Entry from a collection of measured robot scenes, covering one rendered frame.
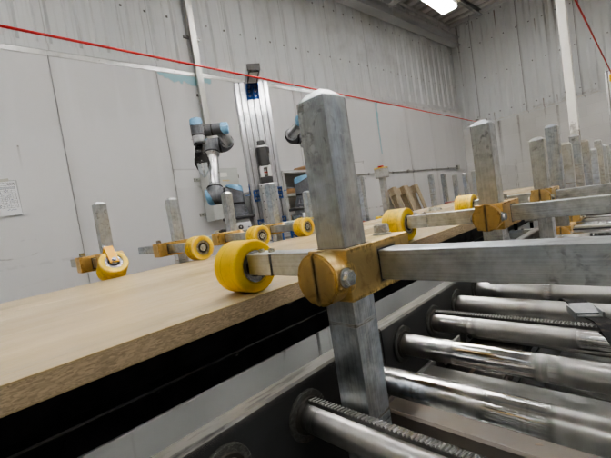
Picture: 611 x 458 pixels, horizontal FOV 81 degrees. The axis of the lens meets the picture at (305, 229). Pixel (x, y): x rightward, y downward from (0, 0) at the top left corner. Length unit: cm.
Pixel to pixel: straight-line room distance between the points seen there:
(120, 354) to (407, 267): 31
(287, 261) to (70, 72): 406
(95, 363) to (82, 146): 380
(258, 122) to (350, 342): 256
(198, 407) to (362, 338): 25
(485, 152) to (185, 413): 65
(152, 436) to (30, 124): 382
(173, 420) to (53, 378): 15
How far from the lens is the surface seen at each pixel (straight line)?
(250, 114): 285
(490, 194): 76
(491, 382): 59
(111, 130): 428
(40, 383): 43
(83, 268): 133
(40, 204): 403
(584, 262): 31
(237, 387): 55
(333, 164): 34
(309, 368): 42
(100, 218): 135
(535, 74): 977
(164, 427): 51
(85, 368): 44
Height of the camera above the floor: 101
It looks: 3 degrees down
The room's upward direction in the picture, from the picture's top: 9 degrees counter-clockwise
